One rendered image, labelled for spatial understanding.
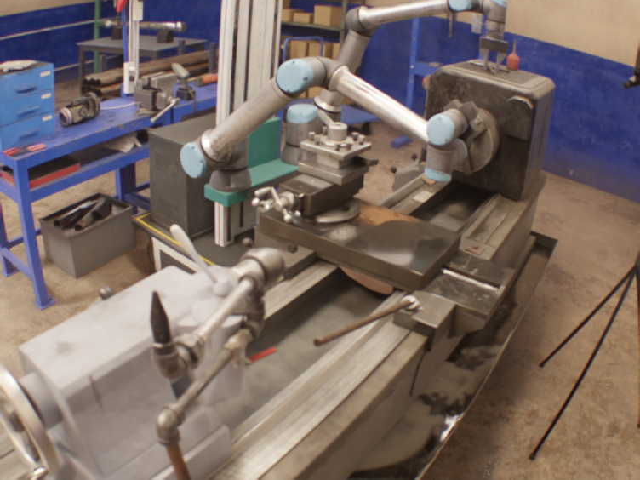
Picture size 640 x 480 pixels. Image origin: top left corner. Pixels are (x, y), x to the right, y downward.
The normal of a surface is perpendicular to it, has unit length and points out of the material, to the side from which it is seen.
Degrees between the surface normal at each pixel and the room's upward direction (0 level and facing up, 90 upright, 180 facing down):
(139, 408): 70
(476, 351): 0
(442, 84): 90
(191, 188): 90
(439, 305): 0
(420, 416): 0
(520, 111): 90
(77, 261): 90
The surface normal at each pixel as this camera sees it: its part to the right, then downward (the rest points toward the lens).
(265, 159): 0.77, 0.33
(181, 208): -0.64, 0.29
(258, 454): 0.06, -0.90
